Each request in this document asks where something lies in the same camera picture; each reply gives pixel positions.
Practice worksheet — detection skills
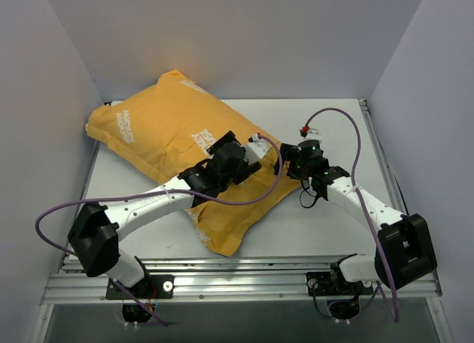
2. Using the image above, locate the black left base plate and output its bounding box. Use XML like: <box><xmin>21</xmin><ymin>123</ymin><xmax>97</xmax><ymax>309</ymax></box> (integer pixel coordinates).
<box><xmin>105</xmin><ymin>274</ymin><xmax>175</xmax><ymax>300</ymax></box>

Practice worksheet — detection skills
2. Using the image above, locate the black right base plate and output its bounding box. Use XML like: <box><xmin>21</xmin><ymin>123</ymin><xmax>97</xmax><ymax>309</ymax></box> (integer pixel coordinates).
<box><xmin>305</xmin><ymin>271</ymin><xmax>374</xmax><ymax>297</ymax></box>

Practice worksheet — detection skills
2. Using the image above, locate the thin black right cable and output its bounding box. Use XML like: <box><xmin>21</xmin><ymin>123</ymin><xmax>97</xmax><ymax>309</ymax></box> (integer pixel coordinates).
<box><xmin>298</xmin><ymin>178</ymin><xmax>320</xmax><ymax>210</ymax></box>

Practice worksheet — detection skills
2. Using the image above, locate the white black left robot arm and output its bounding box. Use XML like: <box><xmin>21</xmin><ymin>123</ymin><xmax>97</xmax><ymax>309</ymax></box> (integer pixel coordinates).
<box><xmin>67</xmin><ymin>132</ymin><xmax>270</xmax><ymax>298</ymax></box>

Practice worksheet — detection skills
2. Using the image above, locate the yellow printed pillowcase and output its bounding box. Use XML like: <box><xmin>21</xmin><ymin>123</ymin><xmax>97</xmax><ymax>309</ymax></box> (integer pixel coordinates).
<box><xmin>85</xmin><ymin>70</ymin><xmax>298</xmax><ymax>256</ymax></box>

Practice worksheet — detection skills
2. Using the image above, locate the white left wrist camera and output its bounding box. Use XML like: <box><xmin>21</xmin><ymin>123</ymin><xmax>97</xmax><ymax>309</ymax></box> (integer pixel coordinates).
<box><xmin>242</xmin><ymin>133</ymin><xmax>270</xmax><ymax>164</ymax></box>

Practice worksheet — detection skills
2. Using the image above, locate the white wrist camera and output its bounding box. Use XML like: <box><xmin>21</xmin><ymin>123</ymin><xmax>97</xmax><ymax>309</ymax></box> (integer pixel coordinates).
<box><xmin>242</xmin><ymin>133</ymin><xmax>270</xmax><ymax>164</ymax></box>
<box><xmin>299</xmin><ymin>125</ymin><xmax>322</xmax><ymax>141</ymax></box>

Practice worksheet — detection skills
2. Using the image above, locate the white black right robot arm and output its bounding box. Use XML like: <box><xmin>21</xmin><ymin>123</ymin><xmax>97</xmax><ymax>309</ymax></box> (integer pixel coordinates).
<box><xmin>274</xmin><ymin>140</ymin><xmax>438</xmax><ymax>293</ymax></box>

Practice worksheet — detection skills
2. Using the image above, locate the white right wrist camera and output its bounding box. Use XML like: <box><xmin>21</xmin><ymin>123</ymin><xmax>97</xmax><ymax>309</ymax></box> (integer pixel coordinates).
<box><xmin>299</xmin><ymin>125</ymin><xmax>322</xmax><ymax>141</ymax></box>

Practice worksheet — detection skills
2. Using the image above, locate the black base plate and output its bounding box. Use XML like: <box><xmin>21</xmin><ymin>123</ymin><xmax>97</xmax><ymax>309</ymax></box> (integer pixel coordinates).
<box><xmin>105</xmin><ymin>274</ymin><xmax>175</xmax><ymax>300</ymax></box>
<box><xmin>305</xmin><ymin>271</ymin><xmax>374</xmax><ymax>297</ymax></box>

